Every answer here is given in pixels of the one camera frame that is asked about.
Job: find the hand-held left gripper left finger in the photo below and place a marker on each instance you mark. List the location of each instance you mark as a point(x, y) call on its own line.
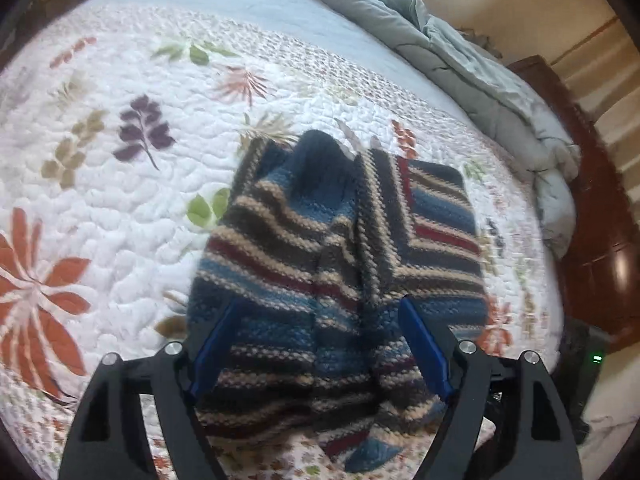
point(212, 350)

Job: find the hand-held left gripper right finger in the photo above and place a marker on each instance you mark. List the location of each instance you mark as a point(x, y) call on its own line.
point(425, 350)

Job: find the striped knit sweater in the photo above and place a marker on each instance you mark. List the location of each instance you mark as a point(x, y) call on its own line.
point(325, 260)

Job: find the white floral quilt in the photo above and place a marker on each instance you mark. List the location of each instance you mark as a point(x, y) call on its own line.
point(110, 210)

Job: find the grey comforter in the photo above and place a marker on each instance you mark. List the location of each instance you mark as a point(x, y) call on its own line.
point(475, 70)

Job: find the wooden bed frame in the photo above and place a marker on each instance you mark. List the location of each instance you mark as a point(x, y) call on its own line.
point(595, 240)

